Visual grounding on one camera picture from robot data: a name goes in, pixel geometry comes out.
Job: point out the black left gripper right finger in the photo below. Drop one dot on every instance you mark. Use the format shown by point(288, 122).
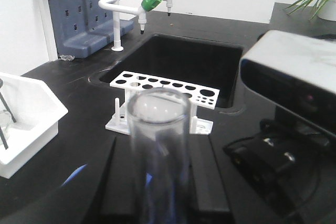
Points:
point(219, 194)

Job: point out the white test tube rack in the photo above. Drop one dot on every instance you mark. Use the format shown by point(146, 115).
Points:
point(132, 83)

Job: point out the crumpled plastic scrap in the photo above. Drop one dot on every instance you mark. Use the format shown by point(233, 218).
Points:
point(66, 57)

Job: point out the blue plastic tray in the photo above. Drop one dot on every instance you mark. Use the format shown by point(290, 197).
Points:
point(75, 173)

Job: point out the right white storage bin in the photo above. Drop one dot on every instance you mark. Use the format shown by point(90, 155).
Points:
point(37, 112)

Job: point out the black lab sink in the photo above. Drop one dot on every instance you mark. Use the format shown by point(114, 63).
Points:
point(204, 62)

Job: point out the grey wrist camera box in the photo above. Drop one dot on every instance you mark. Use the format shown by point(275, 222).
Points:
point(295, 72)

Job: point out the black wire tripod stand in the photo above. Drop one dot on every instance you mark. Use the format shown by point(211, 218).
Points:
point(7, 118)

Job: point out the grey-blue pegboard drying rack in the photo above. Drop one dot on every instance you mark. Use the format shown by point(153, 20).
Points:
point(80, 27)

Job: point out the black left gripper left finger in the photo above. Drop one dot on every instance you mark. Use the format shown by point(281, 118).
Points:
point(101, 193)

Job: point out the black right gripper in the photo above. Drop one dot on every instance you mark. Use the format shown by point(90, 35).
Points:
point(291, 168)

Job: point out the clear glass test tube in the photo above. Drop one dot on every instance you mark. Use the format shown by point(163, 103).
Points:
point(159, 130)

